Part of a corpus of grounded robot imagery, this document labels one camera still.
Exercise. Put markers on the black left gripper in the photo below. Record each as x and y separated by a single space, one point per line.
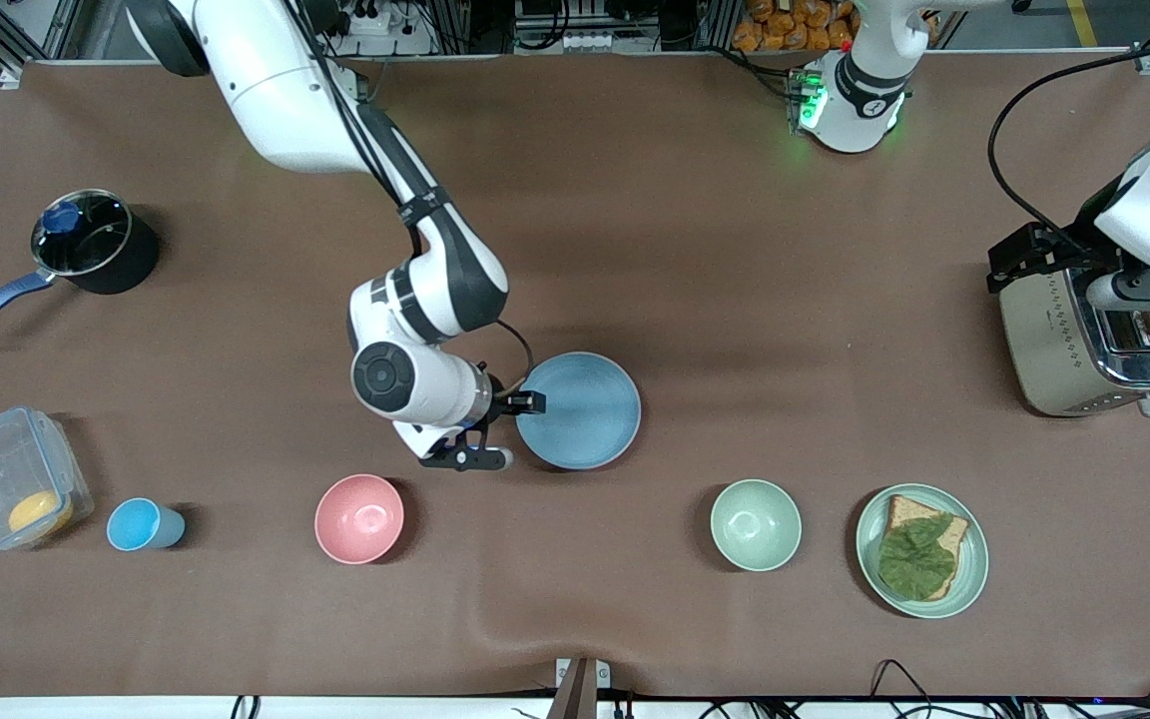
1084 250

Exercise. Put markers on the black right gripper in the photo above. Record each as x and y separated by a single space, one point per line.
506 400

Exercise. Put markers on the blue plate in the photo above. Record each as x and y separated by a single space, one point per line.
585 410

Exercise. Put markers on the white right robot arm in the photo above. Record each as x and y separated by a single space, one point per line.
276 90

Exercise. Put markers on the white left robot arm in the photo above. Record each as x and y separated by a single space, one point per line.
860 100

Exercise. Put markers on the silver toaster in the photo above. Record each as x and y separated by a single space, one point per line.
1054 350

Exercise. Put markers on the pink bowl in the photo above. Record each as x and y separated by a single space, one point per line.
359 519

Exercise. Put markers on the brown tablecloth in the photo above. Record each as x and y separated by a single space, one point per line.
735 300

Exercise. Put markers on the green bowl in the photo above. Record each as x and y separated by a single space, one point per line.
756 525

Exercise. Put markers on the brown bread slice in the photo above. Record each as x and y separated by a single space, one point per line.
904 511

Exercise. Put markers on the green plate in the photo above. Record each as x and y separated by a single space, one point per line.
974 559

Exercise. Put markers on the green lettuce leaf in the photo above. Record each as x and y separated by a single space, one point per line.
914 559

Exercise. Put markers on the orange snack packets bag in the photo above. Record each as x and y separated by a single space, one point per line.
795 25

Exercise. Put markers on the blue cup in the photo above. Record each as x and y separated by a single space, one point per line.
136 524

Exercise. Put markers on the white power strip black plugs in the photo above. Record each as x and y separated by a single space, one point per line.
365 20

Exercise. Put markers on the glass lid blue knob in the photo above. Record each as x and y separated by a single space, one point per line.
96 240

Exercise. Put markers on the yellow round food piece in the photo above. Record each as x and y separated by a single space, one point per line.
39 514

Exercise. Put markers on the metal table clamp bracket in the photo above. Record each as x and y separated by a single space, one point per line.
580 689

